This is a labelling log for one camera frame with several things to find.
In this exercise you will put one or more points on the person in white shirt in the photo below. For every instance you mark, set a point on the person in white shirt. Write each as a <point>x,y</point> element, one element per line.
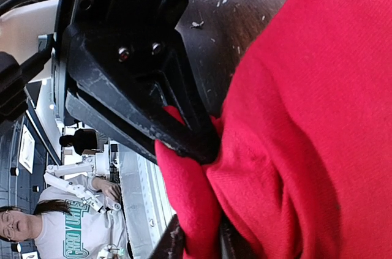
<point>63,226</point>

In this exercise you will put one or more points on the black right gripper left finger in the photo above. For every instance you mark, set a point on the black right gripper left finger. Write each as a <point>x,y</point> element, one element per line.
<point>90,111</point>

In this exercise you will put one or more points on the red sock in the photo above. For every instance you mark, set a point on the red sock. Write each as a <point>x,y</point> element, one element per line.
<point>304,169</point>

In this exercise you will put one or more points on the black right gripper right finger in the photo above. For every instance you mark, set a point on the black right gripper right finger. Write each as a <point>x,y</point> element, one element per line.
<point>143,75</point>

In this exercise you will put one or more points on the person in black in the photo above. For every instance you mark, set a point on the person in black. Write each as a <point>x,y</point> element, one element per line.
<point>83,141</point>

